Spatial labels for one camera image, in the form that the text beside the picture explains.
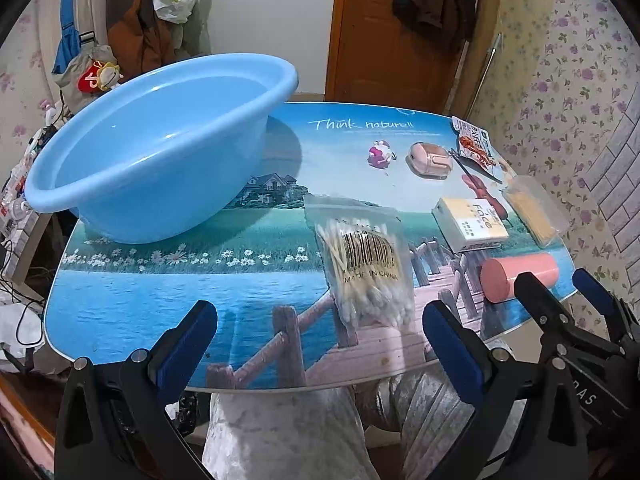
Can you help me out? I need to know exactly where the pink earbud case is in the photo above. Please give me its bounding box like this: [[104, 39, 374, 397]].
[[405, 142, 453, 177]]

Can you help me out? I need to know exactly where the small pink white toy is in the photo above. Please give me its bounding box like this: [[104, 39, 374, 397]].
[[367, 140, 396, 168]]

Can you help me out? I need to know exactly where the pile of packets and bottles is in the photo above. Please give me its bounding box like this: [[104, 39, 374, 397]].
[[0, 100, 66, 241]]

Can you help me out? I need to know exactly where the person's right leg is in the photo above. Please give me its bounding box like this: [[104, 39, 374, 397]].
[[350, 367, 481, 480]]

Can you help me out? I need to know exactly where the black cable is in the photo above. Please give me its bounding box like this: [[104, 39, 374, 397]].
[[0, 240, 46, 351]]

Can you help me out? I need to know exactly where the person's left leg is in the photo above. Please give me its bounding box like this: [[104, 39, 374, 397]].
[[202, 385, 381, 480]]

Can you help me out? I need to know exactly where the person's leg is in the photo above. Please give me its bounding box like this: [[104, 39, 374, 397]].
[[350, 367, 481, 480], [202, 385, 381, 480]]

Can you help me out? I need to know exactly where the dark brown jacket on door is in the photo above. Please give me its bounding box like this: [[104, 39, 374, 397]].
[[391, 0, 478, 51]]

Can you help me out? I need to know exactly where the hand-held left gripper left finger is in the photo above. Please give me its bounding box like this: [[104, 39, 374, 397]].
[[54, 300, 219, 480]]

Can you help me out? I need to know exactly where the pale green hanging jacket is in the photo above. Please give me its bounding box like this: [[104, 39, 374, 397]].
[[172, 0, 213, 58]]

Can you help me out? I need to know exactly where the clear toothpick box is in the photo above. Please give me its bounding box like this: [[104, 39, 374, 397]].
[[501, 176, 571, 248]]

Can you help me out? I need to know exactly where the white yellow plush toy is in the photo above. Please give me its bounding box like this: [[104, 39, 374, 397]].
[[95, 61, 123, 88]]

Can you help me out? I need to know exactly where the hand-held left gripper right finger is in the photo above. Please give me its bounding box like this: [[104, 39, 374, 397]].
[[422, 301, 586, 480]]

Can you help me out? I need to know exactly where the red plush charm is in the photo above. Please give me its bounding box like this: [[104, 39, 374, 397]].
[[82, 61, 108, 93]]

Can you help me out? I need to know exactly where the yellow white tissue pack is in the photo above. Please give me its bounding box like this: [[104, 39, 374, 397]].
[[431, 197, 510, 253]]

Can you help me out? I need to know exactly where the red printed snack packet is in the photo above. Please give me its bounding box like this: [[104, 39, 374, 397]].
[[451, 115, 516, 183]]

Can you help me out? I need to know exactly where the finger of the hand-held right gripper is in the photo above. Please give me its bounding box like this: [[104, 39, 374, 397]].
[[514, 271, 617, 367], [571, 268, 639, 347]]

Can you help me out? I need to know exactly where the grey shoulder bag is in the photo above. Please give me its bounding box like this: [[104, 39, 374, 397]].
[[54, 30, 121, 113]]

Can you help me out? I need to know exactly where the clear bag of cotton swabs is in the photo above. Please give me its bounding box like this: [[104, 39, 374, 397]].
[[304, 194, 416, 333]]

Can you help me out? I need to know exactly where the brown orange hanging jacket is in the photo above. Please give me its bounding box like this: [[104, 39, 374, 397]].
[[105, 0, 176, 83]]

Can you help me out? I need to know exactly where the pink cylinder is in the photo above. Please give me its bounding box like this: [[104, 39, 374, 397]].
[[480, 252, 560, 304]]

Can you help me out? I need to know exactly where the light blue plastic basin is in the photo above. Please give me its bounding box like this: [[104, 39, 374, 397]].
[[24, 52, 300, 245]]

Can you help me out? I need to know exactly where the brown wooden door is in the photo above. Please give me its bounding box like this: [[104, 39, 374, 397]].
[[325, 0, 503, 111]]

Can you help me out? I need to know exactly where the broom with dustpan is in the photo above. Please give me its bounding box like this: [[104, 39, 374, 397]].
[[465, 32, 505, 118]]

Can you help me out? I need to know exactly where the blue bag strap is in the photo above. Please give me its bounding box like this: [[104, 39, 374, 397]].
[[51, 0, 88, 76]]

